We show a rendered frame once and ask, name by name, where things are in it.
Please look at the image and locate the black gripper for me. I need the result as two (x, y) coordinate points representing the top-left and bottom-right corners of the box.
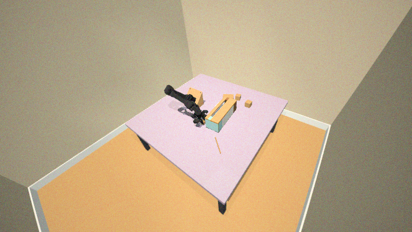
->
(193, 110), (208, 124)

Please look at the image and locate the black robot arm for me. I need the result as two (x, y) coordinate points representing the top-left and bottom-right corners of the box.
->
(164, 85), (201, 118)

